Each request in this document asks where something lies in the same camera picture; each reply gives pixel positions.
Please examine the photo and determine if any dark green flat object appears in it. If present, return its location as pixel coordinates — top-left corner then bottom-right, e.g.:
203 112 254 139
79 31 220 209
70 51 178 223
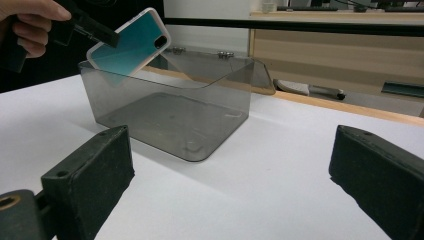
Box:
381 80 424 99

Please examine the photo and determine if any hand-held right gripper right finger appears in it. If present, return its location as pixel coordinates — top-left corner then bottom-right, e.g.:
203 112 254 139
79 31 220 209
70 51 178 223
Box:
328 125 424 240

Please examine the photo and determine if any teal white-rimmed phone case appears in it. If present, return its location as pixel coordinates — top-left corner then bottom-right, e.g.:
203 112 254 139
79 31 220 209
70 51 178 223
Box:
86 7 172 77

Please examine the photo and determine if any dark flat device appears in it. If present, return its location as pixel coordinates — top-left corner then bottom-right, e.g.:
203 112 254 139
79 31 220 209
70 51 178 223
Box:
277 5 339 12

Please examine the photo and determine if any wooden edge strip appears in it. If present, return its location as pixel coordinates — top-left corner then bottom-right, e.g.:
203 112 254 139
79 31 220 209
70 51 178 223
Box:
143 65 424 128

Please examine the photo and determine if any grey and white tool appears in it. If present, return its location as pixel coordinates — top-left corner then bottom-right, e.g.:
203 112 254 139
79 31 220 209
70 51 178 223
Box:
273 78 347 101

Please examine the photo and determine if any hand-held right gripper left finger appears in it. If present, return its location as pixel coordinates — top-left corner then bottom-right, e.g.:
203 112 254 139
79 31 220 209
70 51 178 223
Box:
40 125 136 240

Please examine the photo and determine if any smoky transparent hinged plastic box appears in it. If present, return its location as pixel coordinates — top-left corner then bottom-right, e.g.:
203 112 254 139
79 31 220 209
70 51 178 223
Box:
78 46 277 163

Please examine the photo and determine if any light wooden cabinet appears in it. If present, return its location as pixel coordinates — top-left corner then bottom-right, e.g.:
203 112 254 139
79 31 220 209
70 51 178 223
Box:
248 10 424 118

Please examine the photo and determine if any white panel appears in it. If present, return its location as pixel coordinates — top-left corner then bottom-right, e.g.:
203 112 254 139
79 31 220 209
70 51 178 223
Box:
163 0 264 54

